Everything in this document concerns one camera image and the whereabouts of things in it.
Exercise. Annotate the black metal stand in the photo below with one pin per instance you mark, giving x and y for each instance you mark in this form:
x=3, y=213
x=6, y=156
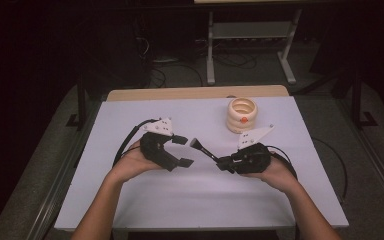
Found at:
x=81, y=100
x=356, y=100

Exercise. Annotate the metal floor rail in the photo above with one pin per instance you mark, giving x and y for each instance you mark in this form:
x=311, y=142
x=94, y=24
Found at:
x=51, y=200
x=376, y=160

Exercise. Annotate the person's left hand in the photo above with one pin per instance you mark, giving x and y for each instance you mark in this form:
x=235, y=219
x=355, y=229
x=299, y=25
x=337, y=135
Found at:
x=131, y=163

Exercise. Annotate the black makeup brush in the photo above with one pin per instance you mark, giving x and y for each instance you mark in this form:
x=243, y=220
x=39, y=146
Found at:
x=196, y=144

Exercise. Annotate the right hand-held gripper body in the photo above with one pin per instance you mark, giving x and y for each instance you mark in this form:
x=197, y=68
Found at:
x=253, y=158

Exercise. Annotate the person's right hand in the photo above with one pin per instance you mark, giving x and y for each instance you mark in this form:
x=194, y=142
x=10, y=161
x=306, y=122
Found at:
x=278, y=173

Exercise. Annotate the white table board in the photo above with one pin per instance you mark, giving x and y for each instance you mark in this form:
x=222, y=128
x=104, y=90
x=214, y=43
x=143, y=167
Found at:
x=186, y=200

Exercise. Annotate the cream ribbed holder pot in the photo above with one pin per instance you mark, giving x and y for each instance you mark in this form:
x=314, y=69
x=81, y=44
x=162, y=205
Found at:
x=241, y=116

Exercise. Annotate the white metal stand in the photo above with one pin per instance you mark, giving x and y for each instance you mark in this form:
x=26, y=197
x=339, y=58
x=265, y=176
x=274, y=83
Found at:
x=210, y=66

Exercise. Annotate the wooden table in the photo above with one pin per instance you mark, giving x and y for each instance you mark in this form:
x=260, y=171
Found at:
x=180, y=92

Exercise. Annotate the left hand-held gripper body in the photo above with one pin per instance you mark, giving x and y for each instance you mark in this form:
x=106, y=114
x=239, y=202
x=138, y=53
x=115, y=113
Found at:
x=155, y=148

